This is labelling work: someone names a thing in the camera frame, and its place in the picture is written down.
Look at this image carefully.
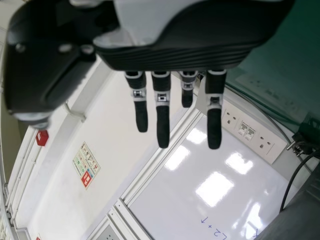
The white socket strip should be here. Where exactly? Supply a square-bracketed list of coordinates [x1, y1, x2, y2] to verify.
[219, 99, 289, 165]

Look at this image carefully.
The safety sign poster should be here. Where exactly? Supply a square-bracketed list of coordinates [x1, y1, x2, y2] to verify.
[71, 140, 102, 191]

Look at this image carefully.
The red wall box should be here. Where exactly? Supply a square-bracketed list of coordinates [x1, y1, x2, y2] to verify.
[35, 129, 50, 147]

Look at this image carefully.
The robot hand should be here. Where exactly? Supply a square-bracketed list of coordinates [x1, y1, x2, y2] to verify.
[1, 0, 296, 150]

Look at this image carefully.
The black plug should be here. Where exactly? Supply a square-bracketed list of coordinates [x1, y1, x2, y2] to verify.
[286, 113, 320, 159]

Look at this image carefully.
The black cable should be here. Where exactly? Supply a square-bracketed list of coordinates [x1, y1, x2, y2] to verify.
[278, 146, 320, 213]

